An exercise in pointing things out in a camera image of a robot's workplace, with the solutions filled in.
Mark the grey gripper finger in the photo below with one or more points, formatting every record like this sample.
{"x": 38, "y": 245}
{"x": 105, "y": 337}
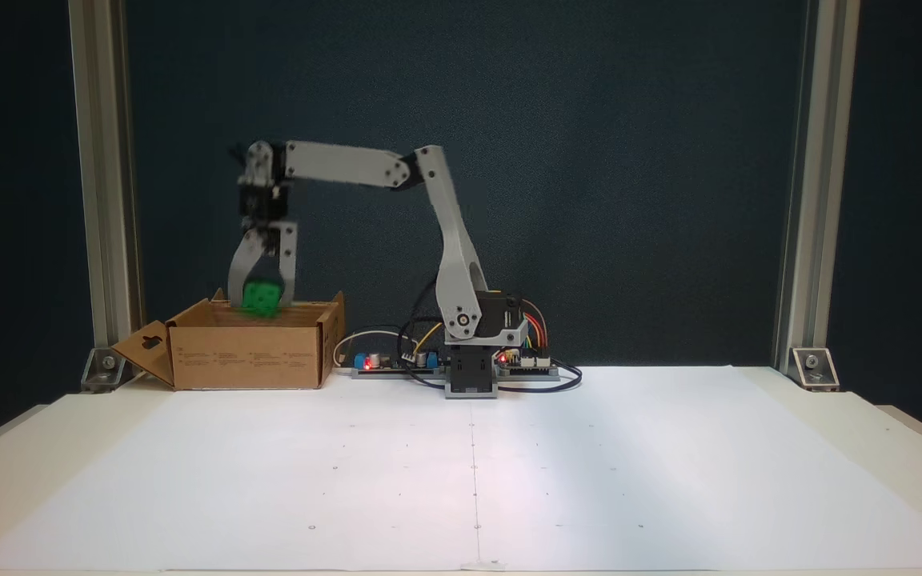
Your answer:
{"x": 288, "y": 264}
{"x": 243, "y": 266}

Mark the green die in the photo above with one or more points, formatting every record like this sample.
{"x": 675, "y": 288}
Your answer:
{"x": 262, "y": 296}

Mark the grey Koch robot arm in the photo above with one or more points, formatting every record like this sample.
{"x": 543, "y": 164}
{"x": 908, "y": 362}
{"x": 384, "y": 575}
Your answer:
{"x": 453, "y": 240}

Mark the brown cardboard box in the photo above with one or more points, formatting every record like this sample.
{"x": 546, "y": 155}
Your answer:
{"x": 245, "y": 352}

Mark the blue circuit board with capacitors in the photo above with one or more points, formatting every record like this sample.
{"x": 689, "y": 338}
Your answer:
{"x": 389, "y": 362}

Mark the metal corner bracket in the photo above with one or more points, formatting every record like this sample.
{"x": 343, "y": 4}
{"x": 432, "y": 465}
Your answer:
{"x": 105, "y": 368}
{"x": 815, "y": 366}

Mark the aluminium frame post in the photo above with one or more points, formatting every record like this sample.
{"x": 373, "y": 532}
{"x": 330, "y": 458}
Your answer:
{"x": 105, "y": 160}
{"x": 817, "y": 160}

